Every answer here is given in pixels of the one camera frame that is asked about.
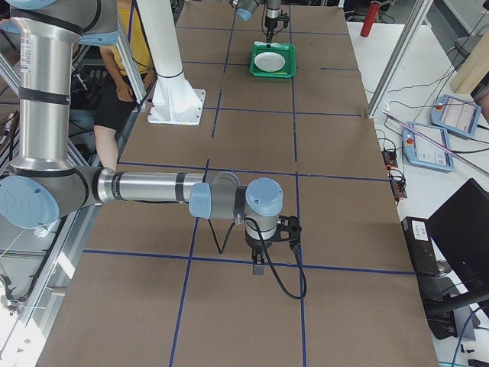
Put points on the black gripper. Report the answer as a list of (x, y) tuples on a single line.
[(255, 244), (270, 14)]

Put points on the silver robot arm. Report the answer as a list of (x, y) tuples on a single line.
[(272, 13), (44, 186)]

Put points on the green plastic tray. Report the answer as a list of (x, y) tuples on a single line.
[(290, 66)]

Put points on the white round plate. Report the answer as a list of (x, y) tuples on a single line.
[(269, 62)]

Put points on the red cylinder bottle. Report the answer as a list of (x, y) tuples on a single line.
[(370, 18)]

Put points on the long metal ruler rod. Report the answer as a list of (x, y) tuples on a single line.
[(433, 142)]

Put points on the black box with label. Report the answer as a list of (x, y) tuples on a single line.
[(419, 245)]

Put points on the orange black circuit board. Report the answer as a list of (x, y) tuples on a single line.
[(390, 158)]

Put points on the person in yellow shirt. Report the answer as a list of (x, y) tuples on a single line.
[(118, 101)]

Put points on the near blue teach pendant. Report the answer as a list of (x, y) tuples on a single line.
[(422, 153)]

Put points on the blue teach pendant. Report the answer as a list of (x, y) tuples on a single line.
[(456, 115), (422, 153)]

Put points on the far blue teach pendant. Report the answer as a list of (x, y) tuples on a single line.
[(456, 115)]

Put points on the black laptop screen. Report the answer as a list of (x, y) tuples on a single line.
[(459, 228)]

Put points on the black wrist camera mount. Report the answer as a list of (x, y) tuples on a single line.
[(288, 230)]

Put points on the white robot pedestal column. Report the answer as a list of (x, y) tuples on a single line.
[(175, 101)]

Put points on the aluminium frame post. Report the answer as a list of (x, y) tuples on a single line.
[(410, 30)]

